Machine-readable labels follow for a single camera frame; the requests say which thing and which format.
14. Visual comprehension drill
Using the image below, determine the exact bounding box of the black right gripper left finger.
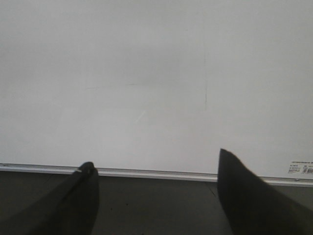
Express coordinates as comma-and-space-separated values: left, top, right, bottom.
0, 162, 99, 235

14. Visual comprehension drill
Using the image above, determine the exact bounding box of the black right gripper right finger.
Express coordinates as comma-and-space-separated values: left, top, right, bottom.
217, 149, 313, 235

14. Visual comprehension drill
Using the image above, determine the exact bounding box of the white barcode label sticker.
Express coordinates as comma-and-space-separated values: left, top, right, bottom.
288, 161, 313, 174

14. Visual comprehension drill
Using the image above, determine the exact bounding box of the white whiteboard with aluminium frame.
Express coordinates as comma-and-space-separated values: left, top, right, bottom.
0, 0, 313, 187

